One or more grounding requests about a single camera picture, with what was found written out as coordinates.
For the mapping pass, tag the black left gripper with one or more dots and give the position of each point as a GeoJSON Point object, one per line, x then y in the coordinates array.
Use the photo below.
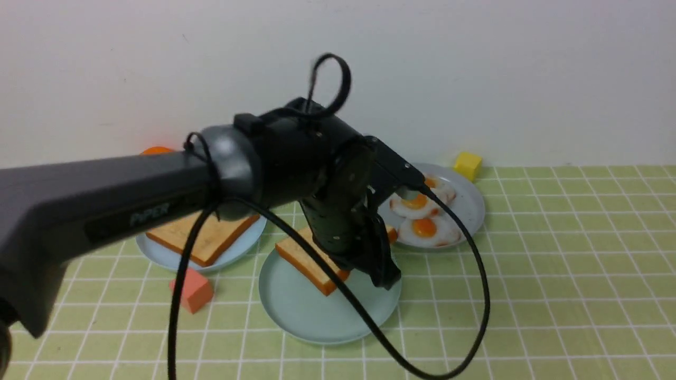
{"type": "Point", "coordinates": [343, 214]}

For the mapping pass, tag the toast slice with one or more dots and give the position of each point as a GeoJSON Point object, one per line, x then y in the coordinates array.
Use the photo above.
{"type": "Point", "coordinates": [213, 239]}
{"type": "Point", "coordinates": [293, 253]}

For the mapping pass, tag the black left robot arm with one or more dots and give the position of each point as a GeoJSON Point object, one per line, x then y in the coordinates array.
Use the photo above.
{"type": "Point", "coordinates": [52, 214]}

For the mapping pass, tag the teal centre plate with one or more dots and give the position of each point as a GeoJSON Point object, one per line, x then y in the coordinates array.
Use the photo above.
{"type": "Point", "coordinates": [295, 305]}

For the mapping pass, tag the grey blue right plate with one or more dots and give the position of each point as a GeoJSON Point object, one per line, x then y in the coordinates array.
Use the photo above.
{"type": "Point", "coordinates": [469, 205]}

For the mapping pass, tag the yellow cube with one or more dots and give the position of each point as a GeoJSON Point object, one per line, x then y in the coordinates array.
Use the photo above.
{"type": "Point", "coordinates": [468, 165]}

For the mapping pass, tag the salmon red cube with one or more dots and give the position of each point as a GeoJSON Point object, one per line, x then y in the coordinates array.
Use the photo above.
{"type": "Point", "coordinates": [197, 291]}

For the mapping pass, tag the light blue left plate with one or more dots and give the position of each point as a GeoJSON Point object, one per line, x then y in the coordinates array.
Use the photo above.
{"type": "Point", "coordinates": [169, 260]}

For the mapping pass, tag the orange fruit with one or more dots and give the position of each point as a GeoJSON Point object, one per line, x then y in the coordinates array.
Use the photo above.
{"type": "Point", "coordinates": [156, 150]}

